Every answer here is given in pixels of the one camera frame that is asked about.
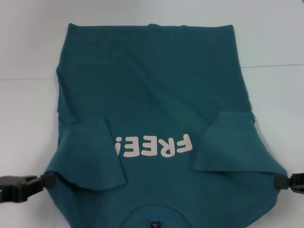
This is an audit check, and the teal t-shirt with FREE print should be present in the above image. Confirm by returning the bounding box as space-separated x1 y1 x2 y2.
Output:
42 22 289 228

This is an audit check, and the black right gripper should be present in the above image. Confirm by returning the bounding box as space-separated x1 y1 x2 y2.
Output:
275 171 304 194

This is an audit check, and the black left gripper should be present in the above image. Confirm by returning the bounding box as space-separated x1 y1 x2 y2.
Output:
0 175 57 204

